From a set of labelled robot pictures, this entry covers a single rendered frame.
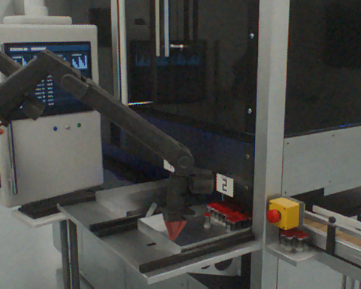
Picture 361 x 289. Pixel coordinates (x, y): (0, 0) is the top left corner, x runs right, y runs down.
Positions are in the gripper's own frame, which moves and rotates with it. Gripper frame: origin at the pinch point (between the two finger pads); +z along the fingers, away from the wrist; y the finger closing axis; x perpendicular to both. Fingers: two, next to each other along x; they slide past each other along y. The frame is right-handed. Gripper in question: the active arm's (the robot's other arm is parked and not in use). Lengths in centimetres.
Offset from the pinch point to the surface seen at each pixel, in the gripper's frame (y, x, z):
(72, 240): 11, 102, 38
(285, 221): 23.3, -21.5, -10.5
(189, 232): 12.0, 7.6, 1.6
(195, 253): 2.8, -8.3, 1.7
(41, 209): -16, 69, 11
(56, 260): 37, 188, 86
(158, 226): 6.1, 17.7, 2.4
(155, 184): 26, 53, -2
